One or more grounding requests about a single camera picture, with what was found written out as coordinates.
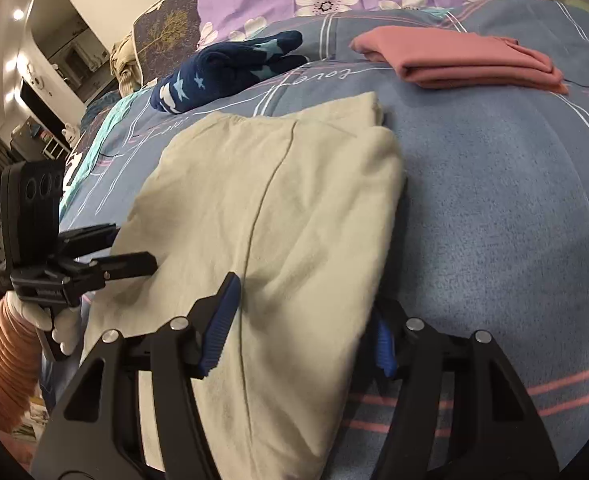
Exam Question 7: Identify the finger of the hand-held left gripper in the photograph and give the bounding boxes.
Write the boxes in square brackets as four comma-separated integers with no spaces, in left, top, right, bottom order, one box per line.
[74,253,158,282]
[57,223,120,257]

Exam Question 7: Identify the blue striped duvet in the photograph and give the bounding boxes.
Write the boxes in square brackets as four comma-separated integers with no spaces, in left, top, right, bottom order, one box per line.
[39,0,589,480]

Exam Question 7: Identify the navy fleece garment with stars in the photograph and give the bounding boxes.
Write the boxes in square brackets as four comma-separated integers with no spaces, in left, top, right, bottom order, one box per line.
[149,30,309,115]

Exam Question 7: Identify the dark patterned pillow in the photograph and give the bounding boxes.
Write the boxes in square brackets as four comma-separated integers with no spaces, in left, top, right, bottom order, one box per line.
[133,0,202,86]

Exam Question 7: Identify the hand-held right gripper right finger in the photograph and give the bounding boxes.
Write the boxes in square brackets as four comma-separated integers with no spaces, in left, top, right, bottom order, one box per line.
[371,297,560,480]

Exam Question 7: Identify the black screen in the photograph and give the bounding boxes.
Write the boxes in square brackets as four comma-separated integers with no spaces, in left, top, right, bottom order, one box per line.
[18,77,80,131]

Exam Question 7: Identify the beige shirt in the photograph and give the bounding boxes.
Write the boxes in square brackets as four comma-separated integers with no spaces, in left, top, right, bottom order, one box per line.
[77,91,407,480]

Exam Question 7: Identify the beige cloth pile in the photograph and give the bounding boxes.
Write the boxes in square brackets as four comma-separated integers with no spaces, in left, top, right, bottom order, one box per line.
[109,32,142,96]

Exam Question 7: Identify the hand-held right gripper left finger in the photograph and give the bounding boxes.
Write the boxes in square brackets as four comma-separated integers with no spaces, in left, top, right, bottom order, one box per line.
[33,271,242,480]

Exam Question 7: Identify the person's left forearm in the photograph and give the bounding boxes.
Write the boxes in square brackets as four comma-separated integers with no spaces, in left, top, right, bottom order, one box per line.
[0,290,42,433]

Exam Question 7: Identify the dark blue knit blanket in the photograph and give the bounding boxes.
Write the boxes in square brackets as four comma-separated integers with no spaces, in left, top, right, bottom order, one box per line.
[82,91,125,128]

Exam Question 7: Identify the pink folded garment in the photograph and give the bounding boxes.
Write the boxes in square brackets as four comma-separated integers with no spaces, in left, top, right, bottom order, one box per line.
[349,25,570,95]

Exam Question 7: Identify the person's left hand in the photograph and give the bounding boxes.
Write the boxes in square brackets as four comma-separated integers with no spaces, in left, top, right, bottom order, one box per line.
[17,295,83,358]

